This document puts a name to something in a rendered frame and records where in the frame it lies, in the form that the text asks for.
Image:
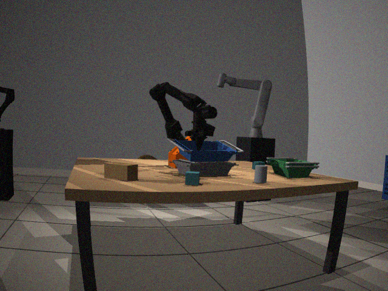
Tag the teal cube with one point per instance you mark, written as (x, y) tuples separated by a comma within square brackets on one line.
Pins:
[(192, 178), (257, 163)]

